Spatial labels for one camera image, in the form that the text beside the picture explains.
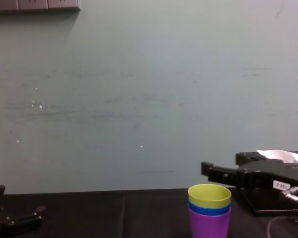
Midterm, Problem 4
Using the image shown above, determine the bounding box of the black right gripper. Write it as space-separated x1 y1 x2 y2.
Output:
201 159 298 199

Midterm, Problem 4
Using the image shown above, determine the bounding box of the black flat stitched case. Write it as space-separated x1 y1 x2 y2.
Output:
240 187 298 217

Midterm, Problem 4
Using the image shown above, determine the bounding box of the gripper cable with silver plug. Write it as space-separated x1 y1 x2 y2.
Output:
281 186 298 211

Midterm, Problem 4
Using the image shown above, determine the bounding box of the black rack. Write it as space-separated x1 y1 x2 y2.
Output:
235 151 298 172

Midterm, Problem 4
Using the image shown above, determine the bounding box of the thin grey cable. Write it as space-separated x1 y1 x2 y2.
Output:
266 215 298 238

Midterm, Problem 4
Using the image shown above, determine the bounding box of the yellow-green plastic cup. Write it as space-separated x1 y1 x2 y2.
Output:
188 183 232 209

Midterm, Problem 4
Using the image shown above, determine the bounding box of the white crumpled sheet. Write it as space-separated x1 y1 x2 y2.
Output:
256 149 298 165

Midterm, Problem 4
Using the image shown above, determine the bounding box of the blue plastic cup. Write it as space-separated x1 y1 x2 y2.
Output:
188 199 232 216

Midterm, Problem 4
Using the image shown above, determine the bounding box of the grey wall socket panel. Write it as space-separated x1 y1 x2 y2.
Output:
0 0 81 12

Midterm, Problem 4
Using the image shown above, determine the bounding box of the black table cloth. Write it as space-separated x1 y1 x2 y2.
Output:
0 187 298 238

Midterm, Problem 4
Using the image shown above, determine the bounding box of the purple plastic cup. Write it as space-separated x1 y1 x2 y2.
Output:
187 205 232 238

